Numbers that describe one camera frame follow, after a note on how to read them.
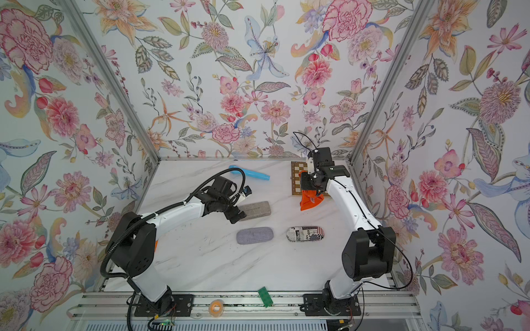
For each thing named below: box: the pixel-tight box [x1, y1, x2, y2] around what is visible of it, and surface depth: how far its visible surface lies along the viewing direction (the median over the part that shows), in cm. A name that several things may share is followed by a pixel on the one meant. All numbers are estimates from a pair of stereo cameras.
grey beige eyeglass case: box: [238, 200, 272, 222], surface depth 99 cm
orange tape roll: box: [208, 299, 225, 318], surface depth 75 cm
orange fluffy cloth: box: [299, 189, 325, 212], surface depth 87 cm
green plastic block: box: [257, 286, 274, 309], surface depth 77 cm
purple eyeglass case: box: [236, 226, 274, 245], surface depth 90 cm
